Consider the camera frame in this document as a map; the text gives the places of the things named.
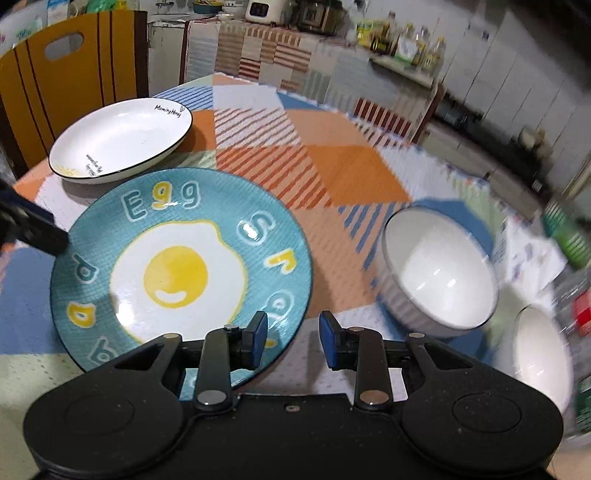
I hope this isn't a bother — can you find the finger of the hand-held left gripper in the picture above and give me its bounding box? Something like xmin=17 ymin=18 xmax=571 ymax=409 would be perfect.
xmin=0 ymin=178 xmax=70 ymax=256

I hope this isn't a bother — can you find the red label water bottle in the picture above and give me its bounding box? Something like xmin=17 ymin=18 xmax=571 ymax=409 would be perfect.
xmin=573 ymin=295 xmax=591 ymax=339

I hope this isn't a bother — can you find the striped patchwork cabinet cloth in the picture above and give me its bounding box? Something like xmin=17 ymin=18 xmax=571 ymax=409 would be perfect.
xmin=182 ymin=21 xmax=444 ymax=139

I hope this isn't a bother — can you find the patchwork tablecloth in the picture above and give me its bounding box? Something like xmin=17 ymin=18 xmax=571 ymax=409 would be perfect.
xmin=0 ymin=73 xmax=591 ymax=462

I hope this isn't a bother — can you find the steel pressure cooker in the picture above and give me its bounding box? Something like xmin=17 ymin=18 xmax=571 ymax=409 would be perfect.
xmin=295 ymin=0 xmax=345 ymax=35

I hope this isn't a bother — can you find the blue egg print plate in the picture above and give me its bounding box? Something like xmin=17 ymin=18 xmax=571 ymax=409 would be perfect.
xmin=50 ymin=167 xmax=315 ymax=388

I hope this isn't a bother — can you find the small pot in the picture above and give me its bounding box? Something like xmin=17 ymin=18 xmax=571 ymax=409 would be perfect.
xmin=517 ymin=127 xmax=548 ymax=149

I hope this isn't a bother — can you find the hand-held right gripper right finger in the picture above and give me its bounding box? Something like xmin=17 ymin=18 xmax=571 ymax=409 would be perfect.
xmin=320 ymin=311 xmax=467 ymax=411

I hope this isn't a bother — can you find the white tissue pack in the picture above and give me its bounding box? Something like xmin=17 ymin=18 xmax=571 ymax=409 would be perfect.
xmin=502 ymin=222 xmax=570 ymax=288

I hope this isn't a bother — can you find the white plate with black rim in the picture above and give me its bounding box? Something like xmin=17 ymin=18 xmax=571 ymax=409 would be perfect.
xmin=48 ymin=98 xmax=194 ymax=185

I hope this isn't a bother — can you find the white rice cooker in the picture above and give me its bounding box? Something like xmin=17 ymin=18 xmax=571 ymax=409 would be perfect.
xmin=245 ymin=0 xmax=289 ymax=26

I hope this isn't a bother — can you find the white bowl with dark rim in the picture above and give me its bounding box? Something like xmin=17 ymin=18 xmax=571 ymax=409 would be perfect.
xmin=501 ymin=305 xmax=575 ymax=416
xmin=379 ymin=207 xmax=500 ymax=337

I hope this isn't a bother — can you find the yellow wooden chair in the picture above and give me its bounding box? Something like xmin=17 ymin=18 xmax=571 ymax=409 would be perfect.
xmin=0 ymin=9 xmax=149 ymax=181

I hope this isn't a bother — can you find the green plastic basket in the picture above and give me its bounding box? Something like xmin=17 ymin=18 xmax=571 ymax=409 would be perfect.
xmin=540 ymin=203 xmax=588 ymax=269

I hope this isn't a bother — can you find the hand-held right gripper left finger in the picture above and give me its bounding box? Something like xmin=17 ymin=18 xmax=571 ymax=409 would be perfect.
xmin=113 ymin=311 xmax=269 ymax=412

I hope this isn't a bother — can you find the black gas stove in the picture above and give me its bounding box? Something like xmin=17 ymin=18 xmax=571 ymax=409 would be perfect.
xmin=441 ymin=108 xmax=555 ymax=160

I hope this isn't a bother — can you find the cooking oil bottle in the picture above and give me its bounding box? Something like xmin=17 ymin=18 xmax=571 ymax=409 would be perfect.
xmin=394 ymin=23 xmax=420 ymax=63
xmin=414 ymin=37 xmax=448 ymax=71
xmin=358 ymin=18 xmax=387 ymax=51

